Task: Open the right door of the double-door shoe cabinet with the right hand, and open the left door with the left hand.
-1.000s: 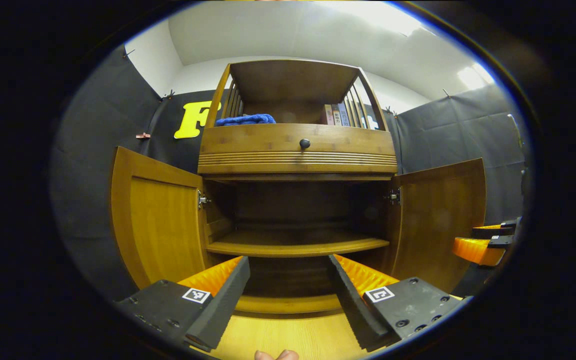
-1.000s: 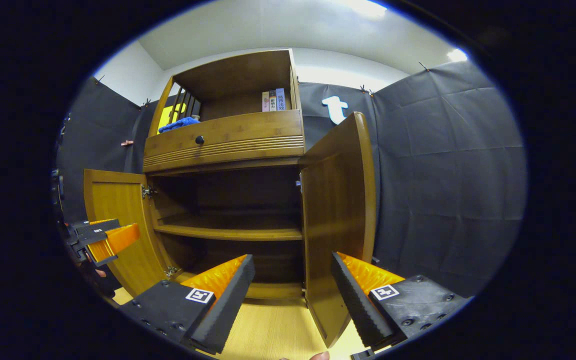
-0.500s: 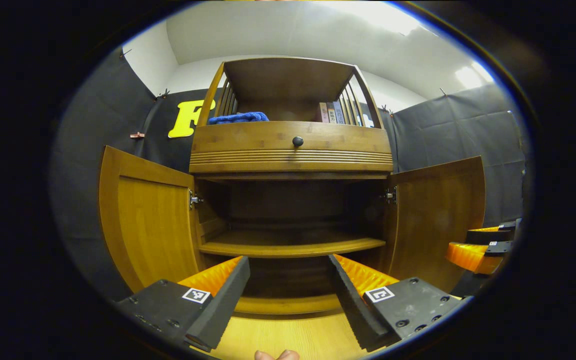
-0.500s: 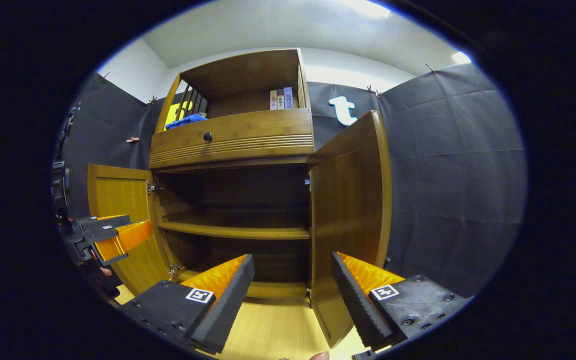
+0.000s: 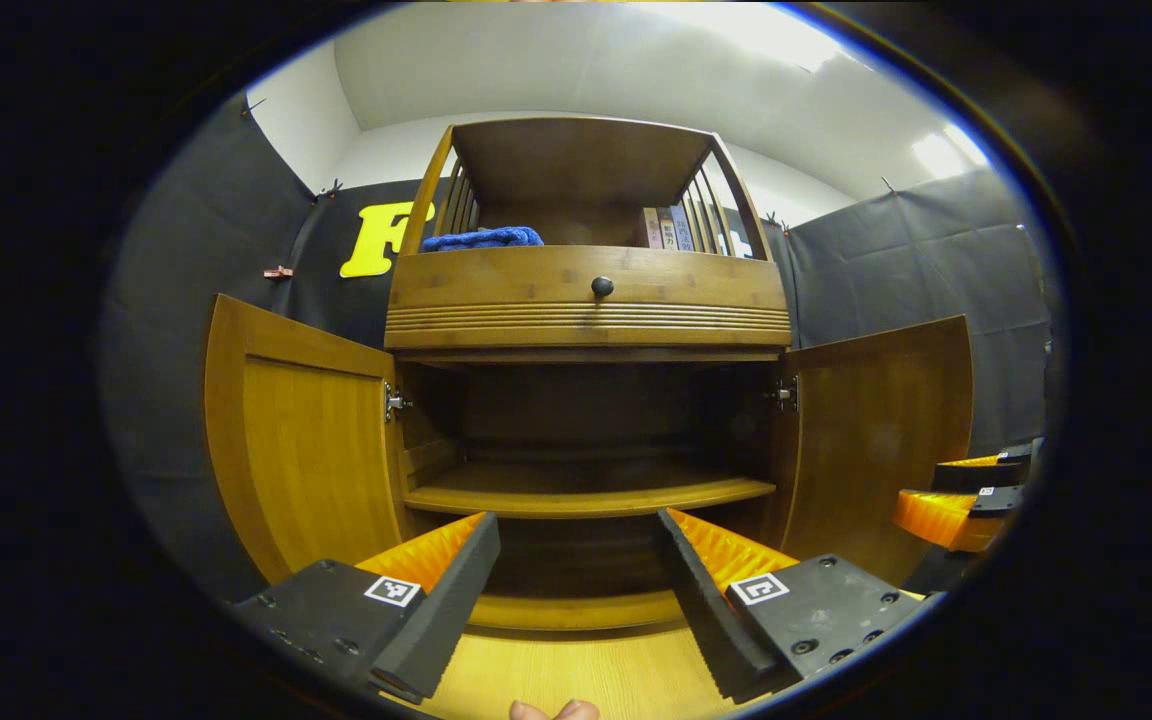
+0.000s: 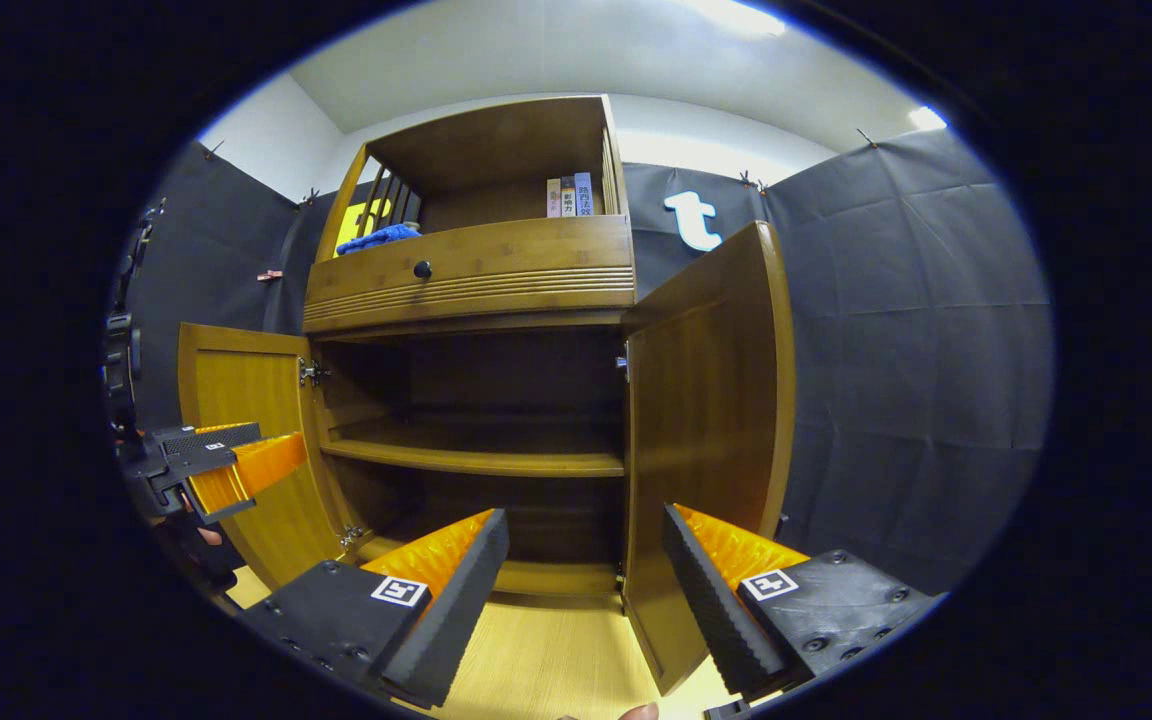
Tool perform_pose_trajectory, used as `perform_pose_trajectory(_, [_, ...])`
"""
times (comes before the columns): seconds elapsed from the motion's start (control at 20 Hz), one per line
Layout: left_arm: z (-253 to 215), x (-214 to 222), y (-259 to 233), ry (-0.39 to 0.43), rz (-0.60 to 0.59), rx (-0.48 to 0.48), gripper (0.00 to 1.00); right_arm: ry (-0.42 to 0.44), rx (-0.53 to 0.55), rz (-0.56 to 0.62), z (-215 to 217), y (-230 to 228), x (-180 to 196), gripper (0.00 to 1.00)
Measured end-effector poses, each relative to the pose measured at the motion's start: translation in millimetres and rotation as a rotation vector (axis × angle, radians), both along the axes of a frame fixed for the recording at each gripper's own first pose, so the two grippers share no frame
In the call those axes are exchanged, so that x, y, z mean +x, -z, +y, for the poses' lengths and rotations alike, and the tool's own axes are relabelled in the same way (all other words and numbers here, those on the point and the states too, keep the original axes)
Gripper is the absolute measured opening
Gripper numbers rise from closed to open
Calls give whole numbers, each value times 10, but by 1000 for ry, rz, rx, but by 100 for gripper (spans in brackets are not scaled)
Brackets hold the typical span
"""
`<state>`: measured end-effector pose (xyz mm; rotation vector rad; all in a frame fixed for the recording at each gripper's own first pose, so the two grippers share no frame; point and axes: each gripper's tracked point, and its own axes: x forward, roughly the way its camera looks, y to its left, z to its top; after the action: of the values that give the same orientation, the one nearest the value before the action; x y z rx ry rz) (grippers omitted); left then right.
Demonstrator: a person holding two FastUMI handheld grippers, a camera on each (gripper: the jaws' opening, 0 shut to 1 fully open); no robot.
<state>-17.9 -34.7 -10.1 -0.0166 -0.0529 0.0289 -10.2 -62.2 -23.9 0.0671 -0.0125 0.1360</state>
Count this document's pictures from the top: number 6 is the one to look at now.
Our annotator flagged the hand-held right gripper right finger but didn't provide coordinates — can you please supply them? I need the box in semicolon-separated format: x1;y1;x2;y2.
661;503;940;701

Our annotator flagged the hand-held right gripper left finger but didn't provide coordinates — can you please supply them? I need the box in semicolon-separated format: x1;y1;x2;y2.
236;507;511;709

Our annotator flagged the wooden cabinet door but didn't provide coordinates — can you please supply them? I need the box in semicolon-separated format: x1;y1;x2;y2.
176;322;363;592
621;220;798;697

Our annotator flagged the wooden cabinet drawer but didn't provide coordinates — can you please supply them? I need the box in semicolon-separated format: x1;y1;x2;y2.
302;215;637;335

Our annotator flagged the wooden inner shelf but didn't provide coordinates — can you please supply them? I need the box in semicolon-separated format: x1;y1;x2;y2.
320;438;627;479

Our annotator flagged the blue cloth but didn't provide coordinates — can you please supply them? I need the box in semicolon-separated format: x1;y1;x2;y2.
335;222;425;257

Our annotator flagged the black cable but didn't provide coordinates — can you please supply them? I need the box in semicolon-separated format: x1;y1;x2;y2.
100;198;165;433

